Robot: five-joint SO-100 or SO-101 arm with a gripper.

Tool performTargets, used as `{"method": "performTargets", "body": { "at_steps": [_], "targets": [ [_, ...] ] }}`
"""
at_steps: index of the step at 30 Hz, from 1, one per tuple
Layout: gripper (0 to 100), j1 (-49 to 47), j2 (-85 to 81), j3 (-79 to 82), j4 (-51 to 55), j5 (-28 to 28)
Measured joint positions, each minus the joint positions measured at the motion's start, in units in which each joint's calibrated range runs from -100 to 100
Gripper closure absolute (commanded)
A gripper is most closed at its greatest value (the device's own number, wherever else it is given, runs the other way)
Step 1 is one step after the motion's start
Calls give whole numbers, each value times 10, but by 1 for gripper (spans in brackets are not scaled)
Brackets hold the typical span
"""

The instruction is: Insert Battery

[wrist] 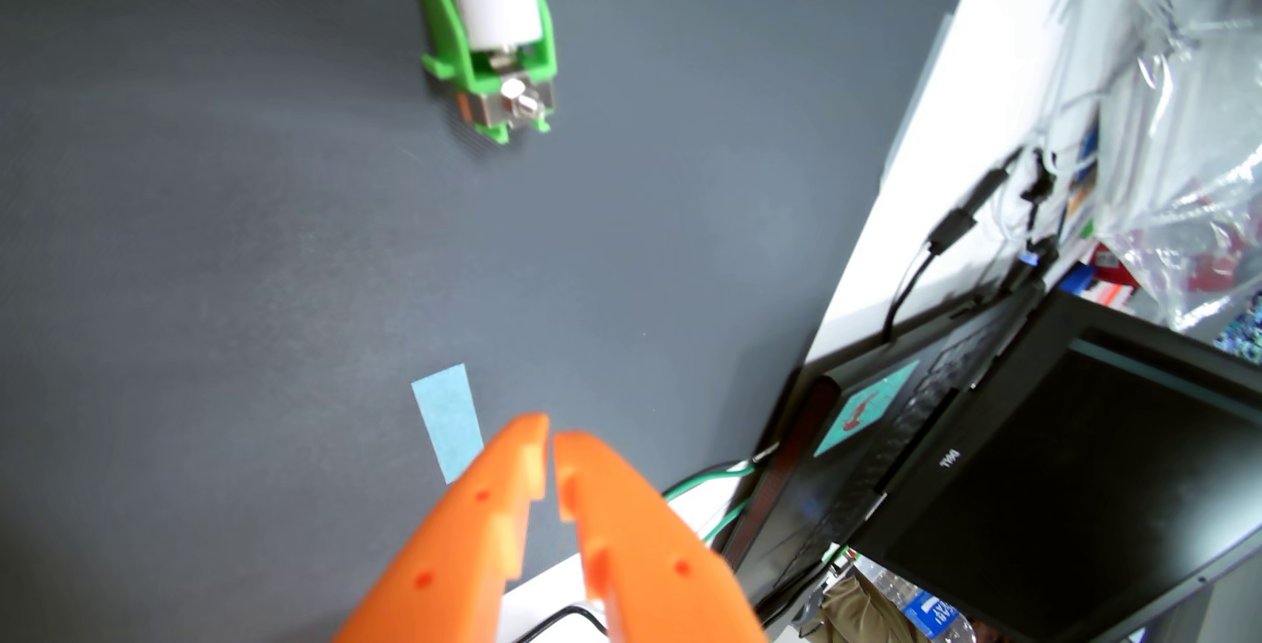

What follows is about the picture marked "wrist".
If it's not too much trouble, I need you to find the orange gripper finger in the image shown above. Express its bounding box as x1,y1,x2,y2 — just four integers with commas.
552,430,769,643
333,413,551,643

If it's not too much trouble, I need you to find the green battery holder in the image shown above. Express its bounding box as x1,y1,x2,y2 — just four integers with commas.
404,0,559,145

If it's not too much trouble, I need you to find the light blue tape marker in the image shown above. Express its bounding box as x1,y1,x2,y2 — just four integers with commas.
411,363,485,485

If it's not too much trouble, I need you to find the water bottle blue label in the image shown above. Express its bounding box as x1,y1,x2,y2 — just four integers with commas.
868,569,982,643

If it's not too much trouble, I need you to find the dark grey mat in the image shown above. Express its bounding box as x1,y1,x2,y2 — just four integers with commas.
0,0,987,643

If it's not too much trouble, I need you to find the black Dell laptop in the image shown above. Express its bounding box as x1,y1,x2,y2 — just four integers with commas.
724,288,1262,643

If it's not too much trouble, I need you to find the red packet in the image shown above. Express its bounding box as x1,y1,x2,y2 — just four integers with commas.
1085,243,1140,289

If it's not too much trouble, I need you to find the clear plastic bag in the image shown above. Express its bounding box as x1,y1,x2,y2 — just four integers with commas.
1094,0,1262,333

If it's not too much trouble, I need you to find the thin black cable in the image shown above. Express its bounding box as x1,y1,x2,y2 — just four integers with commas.
513,602,607,643

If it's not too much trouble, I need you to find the green wire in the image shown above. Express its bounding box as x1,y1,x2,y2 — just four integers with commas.
663,446,780,546

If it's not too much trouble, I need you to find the black adapter cable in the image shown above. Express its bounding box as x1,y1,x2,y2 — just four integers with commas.
880,164,1012,343

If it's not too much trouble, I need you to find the black usb cable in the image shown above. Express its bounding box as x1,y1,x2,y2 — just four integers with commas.
991,145,1061,299

